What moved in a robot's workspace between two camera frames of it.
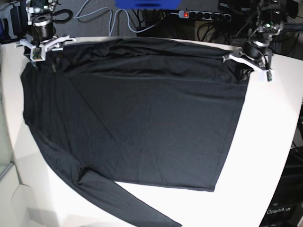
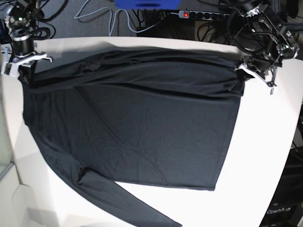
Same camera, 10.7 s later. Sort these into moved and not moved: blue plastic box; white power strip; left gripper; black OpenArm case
Moved: left gripper
Not moved: blue plastic box; white power strip; black OpenArm case
